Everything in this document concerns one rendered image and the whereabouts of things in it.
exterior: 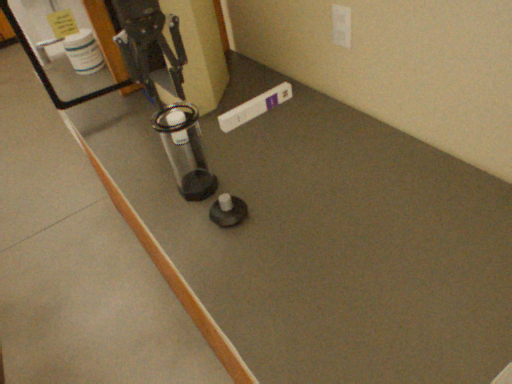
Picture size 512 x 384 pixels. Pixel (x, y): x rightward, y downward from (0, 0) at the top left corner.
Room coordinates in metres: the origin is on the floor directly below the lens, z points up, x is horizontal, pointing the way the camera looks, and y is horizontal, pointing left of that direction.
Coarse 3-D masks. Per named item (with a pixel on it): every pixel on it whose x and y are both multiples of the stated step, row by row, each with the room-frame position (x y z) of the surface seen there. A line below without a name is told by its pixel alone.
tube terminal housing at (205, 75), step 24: (168, 0) 1.17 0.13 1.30; (192, 0) 1.22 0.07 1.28; (192, 24) 1.19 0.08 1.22; (216, 24) 1.37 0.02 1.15; (192, 48) 1.19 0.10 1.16; (216, 48) 1.32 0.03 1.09; (192, 72) 1.18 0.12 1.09; (216, 72) 1.27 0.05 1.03; (168, 96) 1.25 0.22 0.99; (192, 96) 1.17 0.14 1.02; (216, 96) 1.22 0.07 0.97
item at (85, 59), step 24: (24, 0) 1.33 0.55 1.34; (48, 0) 1.35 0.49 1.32; (72, 0) 1.38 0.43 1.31; (96, 0) 1.40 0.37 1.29; (24, 24) 1.32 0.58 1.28; (48, 24) 1.34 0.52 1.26; (72, 24) 1.37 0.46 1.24; (96, 24) 1.39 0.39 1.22; (48, 48) 1.33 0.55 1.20; (72, 48) 1.36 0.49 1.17; (96, 48) 1.38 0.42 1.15; (48, 72) 1.32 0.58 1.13; (72, 72) 1.34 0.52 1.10; (96, 72) 1.37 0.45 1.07; (120, 72) 1.39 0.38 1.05; (72, 96) 1.33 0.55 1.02
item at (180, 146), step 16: (160, 112) 0.84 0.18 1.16; (192, 112) 0.83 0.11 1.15; (160, 128) 0.77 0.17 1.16; (192, 128) 0.78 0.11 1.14; (176, 144) 0.77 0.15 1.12; (192, 144) 0.77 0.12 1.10; (176, 160) 0.77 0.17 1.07; (192, 160) 0.77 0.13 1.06; (208, 160) 0.80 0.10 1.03; (176, 176) 0.79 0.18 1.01; (192, 176) 0.77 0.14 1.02; (208, 176) 0.78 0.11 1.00; (192, 192) 0.77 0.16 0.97
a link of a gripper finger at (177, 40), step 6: (174, 18) 0.83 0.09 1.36; (174, 24) 0.83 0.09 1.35; (174, 30) 0.83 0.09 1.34; (174, 36) 0.83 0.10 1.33; (180, 36) 0.83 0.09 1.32; (174, 42) 0.84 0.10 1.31; (180, 42) 0.83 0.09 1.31; (180, 48) 0.83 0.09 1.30; (180, 54) 0.83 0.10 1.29; (186, 60) 0.83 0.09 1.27
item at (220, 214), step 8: (216, 200) 0.71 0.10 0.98; (224, 200) 0.67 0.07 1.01; (232, 200) 0.70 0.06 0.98; (240, 200) 0.70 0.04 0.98; (216, 208) 0.69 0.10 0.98; (224, 208) 0.67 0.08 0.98; (232, 208) 0.68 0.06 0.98; (240, 208) 0.67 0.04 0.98; (216, 216) 0.66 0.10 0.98; (224, 216) 0.65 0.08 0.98; (232, 216) 0.65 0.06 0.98; (240, 216) 0.65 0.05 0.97; (224, 224) 0.64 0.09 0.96; (232, 224) 0.65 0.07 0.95
